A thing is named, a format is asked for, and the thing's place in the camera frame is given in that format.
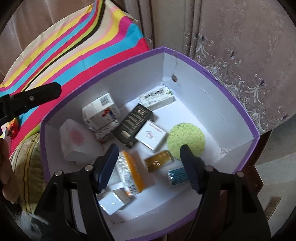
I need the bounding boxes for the small blue packet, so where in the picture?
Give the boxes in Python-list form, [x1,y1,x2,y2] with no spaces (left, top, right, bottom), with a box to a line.
[168,167,189,185]

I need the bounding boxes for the orange tissue pack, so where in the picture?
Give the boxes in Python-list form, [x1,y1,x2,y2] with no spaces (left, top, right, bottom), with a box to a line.
[115,151,145,196]

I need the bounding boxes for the person's left hand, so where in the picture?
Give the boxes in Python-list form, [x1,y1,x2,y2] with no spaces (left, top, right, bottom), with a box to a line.
[1,138,19,204]

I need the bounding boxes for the white medicine box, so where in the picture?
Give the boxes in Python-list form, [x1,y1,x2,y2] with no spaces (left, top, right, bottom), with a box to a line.
[139,85,175,111]

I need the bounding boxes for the black cosmetic box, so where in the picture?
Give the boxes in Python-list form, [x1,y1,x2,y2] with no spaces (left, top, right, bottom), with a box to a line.
[112,104,154,149]

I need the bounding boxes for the rainbow striped cloth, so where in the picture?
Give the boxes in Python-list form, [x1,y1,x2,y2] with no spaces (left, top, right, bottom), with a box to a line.
[0,0,151,155]

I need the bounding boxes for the green round sponge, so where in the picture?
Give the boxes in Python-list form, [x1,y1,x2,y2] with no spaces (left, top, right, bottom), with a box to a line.
[166,123,206,160]

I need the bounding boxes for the rainbow woven strap roll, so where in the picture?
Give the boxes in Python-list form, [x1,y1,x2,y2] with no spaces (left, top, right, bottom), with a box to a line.
[6,116,20,140]

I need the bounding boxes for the white box pink stain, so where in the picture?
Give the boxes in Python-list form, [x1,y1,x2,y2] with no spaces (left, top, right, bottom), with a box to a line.
[59,119,103,163]

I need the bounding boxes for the small white printed box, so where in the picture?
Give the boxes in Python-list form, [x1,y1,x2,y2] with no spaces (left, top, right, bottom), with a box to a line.
[135,120,167,152]

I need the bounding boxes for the white cube box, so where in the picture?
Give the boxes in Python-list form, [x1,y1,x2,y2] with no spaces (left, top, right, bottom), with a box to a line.
[96,182,132,216]

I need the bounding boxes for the white blue red box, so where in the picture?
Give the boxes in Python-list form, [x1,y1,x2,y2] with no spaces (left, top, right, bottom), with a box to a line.
[82,93,120,131]

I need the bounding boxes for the purple white storage box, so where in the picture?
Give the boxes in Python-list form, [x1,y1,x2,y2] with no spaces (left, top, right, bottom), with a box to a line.
[41,47,259,240]

